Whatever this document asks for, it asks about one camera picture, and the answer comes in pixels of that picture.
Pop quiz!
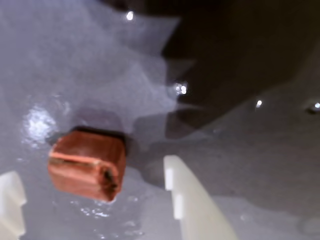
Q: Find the red-brown cube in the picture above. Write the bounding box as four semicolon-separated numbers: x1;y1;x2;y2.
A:
47;126;127;203

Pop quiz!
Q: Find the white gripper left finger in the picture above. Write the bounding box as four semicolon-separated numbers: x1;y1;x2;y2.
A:
0;170;28;239

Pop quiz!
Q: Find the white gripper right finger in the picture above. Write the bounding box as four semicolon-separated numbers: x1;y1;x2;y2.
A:
163;154;239;240

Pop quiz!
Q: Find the dark grey table mat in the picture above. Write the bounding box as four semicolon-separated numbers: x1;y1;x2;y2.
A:
0;0;320;240

